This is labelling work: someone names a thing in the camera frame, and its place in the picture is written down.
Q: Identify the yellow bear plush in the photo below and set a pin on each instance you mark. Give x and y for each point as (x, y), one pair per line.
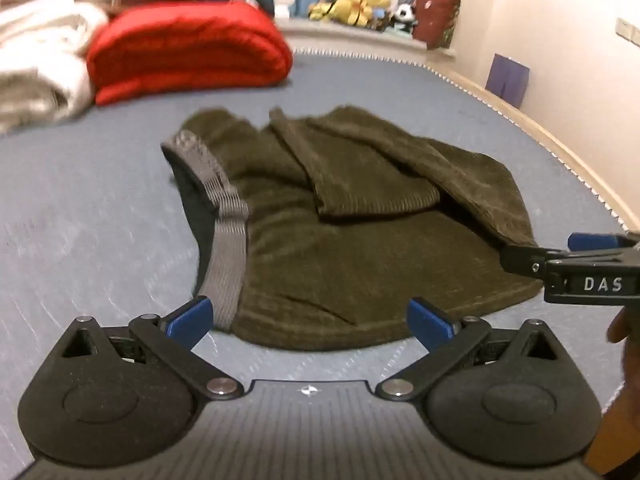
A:
(350, 7)

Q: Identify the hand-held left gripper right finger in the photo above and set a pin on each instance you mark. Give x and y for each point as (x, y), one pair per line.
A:
(430, 322)

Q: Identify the beige bed frame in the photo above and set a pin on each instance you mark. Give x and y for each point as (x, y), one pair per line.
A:
(360, 41)

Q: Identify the person's right hand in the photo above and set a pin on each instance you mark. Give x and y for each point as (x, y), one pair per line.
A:
(620, 325)

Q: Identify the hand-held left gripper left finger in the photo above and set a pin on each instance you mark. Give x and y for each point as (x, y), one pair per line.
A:
(192, 321)

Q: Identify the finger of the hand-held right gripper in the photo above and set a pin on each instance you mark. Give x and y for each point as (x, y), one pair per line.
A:
(587, 242)
(522, 257)

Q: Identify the grey-blue mattress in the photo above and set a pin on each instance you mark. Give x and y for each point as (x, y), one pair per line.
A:
(100, 210)

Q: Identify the dark red pillow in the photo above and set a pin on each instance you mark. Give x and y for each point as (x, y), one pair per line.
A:
(437, 17)

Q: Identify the white plush toy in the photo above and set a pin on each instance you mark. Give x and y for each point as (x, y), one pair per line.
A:
(285, 0)

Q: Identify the panda plush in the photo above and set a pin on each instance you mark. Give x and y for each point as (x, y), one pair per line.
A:
(404, 16)

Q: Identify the cream white blanket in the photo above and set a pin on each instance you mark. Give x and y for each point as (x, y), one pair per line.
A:
(40, 60)

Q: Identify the wall switch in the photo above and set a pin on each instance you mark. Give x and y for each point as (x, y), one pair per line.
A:
(629, 30)

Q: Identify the red folded quilt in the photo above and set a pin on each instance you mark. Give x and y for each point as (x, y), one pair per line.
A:
(190, 50)

